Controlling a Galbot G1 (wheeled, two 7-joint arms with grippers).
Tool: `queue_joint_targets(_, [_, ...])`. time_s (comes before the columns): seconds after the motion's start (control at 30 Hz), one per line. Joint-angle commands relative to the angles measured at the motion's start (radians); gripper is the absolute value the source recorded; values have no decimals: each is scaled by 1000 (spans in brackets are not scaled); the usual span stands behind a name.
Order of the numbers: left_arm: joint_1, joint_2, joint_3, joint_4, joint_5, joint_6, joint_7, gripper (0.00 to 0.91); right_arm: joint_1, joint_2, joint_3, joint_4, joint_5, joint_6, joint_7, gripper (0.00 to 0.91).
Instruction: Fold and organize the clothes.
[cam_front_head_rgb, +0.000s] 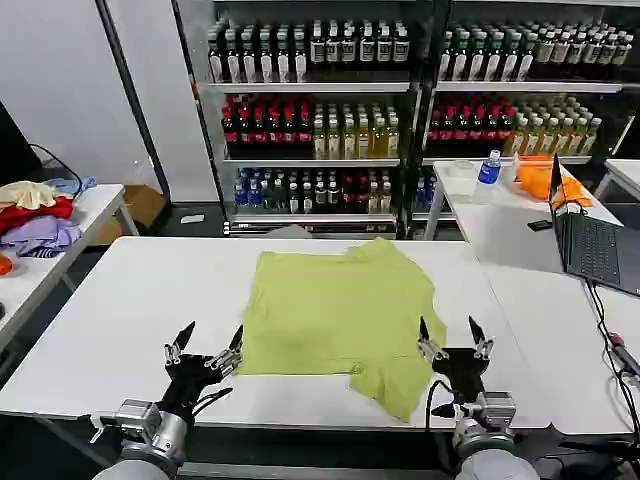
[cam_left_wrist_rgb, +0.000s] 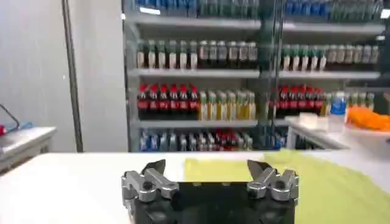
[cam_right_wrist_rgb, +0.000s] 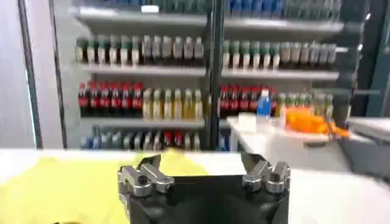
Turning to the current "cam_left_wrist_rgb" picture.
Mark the white side table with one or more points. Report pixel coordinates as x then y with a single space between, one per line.
320 134

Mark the orange cloth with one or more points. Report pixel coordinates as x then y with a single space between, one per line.
368 120

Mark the shelf rack with drink bottles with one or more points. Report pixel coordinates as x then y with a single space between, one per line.
195 73

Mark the grey upright pole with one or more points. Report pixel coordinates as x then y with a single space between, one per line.
73 91

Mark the clear blue-label water bottle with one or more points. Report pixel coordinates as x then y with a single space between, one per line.
337 106

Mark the white plastic container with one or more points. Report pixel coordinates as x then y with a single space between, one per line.
308 118

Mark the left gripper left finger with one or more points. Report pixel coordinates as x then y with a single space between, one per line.
146 184

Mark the yellow-green cloth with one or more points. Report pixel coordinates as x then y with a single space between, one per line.
335 194

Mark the blue flat object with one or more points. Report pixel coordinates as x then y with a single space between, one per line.
26 124

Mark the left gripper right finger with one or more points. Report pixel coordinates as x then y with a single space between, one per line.
278 185

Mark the small red object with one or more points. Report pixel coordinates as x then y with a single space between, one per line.
2 130

